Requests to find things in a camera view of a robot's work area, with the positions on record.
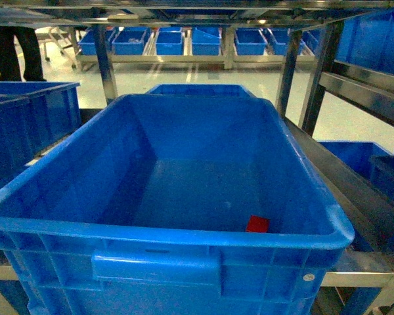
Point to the red block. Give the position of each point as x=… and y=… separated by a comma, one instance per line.
x=257, y=224

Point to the stainless steel shelf rack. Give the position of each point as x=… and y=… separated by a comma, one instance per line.
x=309, y=71

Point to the blue crate left of shelf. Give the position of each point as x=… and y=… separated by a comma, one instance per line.
x=33, y=116

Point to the blue crate upper right shelf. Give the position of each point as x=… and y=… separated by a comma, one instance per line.
x=368, y=41

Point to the large blue plastic crate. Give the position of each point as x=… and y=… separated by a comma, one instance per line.
x=143, y=210

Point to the blue crate behind large crate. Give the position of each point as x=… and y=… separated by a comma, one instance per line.
x=201, y=90

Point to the far low steel rack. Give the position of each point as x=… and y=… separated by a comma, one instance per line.
x=227, y=58

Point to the blue bin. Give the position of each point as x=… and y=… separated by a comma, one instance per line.
x=169, y=42
x=131, y=41
x=249, y=42
x=206, y=41
x=279, y=39
x=87, y=43

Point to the blue crate lower right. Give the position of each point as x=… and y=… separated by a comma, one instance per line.
x=356, y=154

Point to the dark blue crate right edge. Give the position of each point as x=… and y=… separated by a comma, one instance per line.
x=382, y=174

